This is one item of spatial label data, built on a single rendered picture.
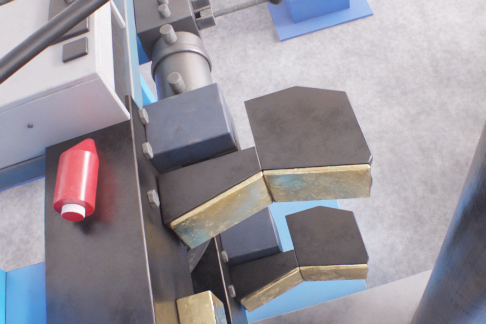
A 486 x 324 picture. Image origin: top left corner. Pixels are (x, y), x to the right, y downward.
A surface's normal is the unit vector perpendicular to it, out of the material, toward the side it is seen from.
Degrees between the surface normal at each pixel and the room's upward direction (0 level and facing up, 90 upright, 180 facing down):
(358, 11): 0
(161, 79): 34
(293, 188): 90
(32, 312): 0
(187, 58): 26
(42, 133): 90
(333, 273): 90
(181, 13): 0
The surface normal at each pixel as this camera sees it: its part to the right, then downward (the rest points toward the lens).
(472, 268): -0.85, 0.51
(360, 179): -0.04, 0.87
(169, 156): 0.21, 0.82
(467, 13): -0.21, -0.50
